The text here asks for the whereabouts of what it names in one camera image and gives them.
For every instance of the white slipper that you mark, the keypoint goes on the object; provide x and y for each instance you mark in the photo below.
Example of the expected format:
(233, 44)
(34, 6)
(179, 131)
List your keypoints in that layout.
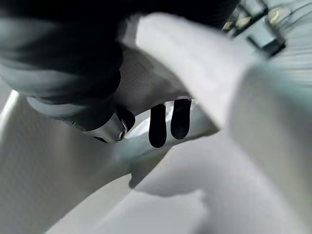
(170, 195)
(207, 61)

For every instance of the black frame shoe rack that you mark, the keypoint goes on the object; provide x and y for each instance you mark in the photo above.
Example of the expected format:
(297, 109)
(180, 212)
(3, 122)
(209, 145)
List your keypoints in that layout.
(264, 41)

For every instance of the right robot hand black cloth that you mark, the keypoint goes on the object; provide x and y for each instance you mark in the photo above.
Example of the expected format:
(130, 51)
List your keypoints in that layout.
(61, 48)

